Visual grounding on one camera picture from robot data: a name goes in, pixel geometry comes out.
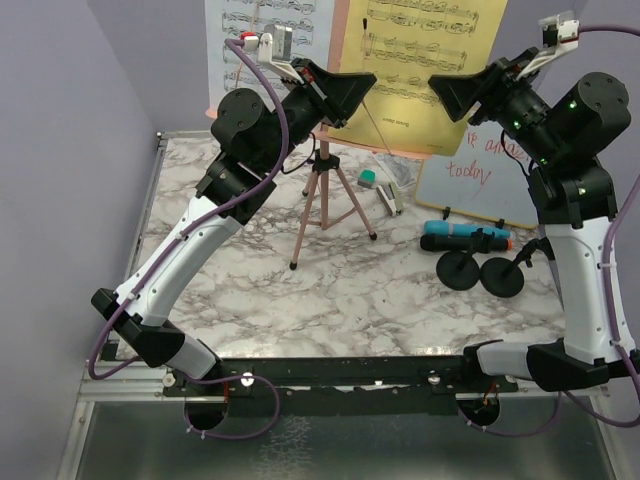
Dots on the yellow sheet music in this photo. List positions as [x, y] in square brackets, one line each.
[404, 44]

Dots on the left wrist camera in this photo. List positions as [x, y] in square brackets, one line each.
[274, 51]

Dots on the white stapler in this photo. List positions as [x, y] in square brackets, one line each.
[390, 196]

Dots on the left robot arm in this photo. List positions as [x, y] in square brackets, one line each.
[254, 141]

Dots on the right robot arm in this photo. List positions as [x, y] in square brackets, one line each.
[576, 205]

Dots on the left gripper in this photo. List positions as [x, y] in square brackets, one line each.
[333, 95]

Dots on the small whiteboard yellow frame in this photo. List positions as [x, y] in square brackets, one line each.
[484, 179]

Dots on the pink music stand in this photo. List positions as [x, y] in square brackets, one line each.
[317, 31]

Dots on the blue toy microphone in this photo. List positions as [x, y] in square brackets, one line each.
[444, 228]

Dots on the green whiteboard eraser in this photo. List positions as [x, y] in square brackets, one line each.
[366, 178]

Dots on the black microphone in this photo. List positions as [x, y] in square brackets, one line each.
[436, 243]

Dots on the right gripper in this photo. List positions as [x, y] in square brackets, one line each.
[461, 92]

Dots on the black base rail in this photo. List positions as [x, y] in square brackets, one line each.
[339, 386]

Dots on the packaged item flat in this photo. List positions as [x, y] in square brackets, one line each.
[401, 170]

